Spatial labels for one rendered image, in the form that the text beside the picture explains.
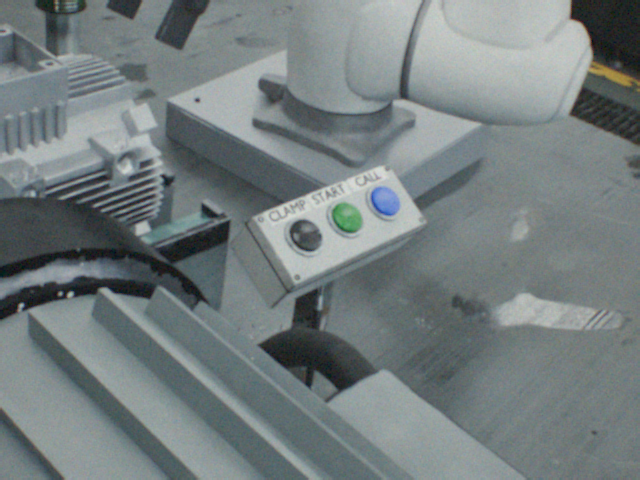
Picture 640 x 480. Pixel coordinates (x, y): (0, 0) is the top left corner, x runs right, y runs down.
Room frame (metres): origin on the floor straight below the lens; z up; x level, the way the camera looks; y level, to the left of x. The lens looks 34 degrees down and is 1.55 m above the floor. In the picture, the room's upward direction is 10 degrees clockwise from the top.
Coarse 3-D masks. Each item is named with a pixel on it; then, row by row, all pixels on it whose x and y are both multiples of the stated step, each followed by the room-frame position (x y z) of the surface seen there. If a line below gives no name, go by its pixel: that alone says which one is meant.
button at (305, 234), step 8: (296, 224) 0.71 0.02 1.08; (304, 224) 0.71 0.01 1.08; (312, 224) 0.72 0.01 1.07; (296, 232) 0.70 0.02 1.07; (304, 232) 0.71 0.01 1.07; (312, 232) 0.71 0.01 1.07; (320, 232) 0.71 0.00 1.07; (296, 240) 0.70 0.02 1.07; (304, 240) 0.70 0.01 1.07; (312, 240) 0.70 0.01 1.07; (320, 240) 0.71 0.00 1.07; (304, 248) 0.69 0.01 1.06; (312, 248) 0.70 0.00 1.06
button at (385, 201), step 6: (378, 186) 0.79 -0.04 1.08; (384, 186) 0.79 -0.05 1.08; (372, 192) 0.78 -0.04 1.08; (378, 192) 0.78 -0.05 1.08; (384, 192) 0.79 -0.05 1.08; (390, 192) 0.79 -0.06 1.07; (372, 198) 0.78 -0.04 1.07; (378, 198) 0.78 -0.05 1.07; (384, 198) 0.78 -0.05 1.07; (390, 198) 0.78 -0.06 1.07; (396, 198) 0.79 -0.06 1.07; (372, 204) 0.77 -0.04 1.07; (378, 204) 0.77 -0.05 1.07; (384, 204) 0.78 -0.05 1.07; (390, 204) 0.78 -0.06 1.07; (396, 204) 0.78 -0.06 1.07; (378, 210) 0.77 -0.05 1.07; (384, 210) 0.77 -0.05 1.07; (390, 210) 0.77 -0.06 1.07; (396, 210) 0.78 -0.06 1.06
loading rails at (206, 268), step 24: (168, 192) 0.98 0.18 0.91; (168, 216) 0.99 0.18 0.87; (192, 216) 0.93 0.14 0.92; (216, 216) 0.93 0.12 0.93; (144, 240) 0.87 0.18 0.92; (168, 240) 0.86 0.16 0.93; (192, 240) 0.88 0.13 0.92; (216, 240) 0.91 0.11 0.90; (192, 264) 0.89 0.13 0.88; (216, 264) 0.91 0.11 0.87; (216, 288) 0.92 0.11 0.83
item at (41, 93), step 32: (0, 32) 0.84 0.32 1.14; (0, 64) 0.83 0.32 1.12; (32, 64) 0.82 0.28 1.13; (64, 64) 0.79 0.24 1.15; (0, 96) 0.74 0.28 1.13; (32, 96) 0.76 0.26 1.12; (64, 96) 0.79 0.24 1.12; (0, 128) 0.74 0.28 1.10; (32, 128) 0.76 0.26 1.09; (64, 128) 0.79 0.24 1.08
